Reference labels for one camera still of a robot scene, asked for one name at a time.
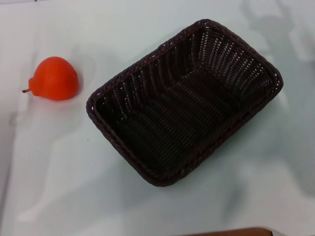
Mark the black woven rectangular basket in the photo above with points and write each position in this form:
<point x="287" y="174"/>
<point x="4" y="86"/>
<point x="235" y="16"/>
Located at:
<point x="182" y="108"/>

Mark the orange plastic pear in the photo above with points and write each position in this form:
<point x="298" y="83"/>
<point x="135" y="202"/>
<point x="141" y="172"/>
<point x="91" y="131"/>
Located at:
<point x="55" y="78"/>

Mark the brown wooden panel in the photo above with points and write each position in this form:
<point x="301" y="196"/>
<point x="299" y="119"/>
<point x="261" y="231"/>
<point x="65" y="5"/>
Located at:
<point x="233" y="232"/>

